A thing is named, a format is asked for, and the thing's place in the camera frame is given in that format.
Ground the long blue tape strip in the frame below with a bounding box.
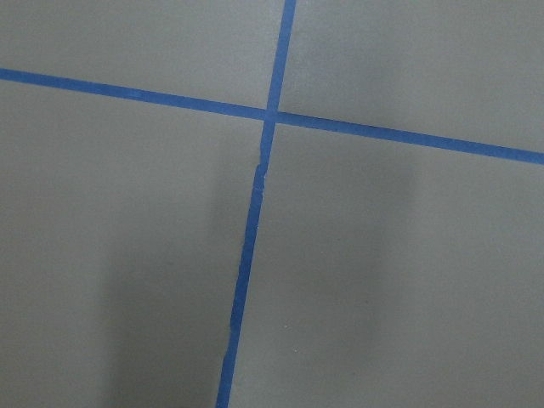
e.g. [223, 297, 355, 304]
[215, 0, 297, 408]

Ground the crossing blue tape strip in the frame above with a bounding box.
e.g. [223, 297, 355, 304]
[1, 68, 543, 165]

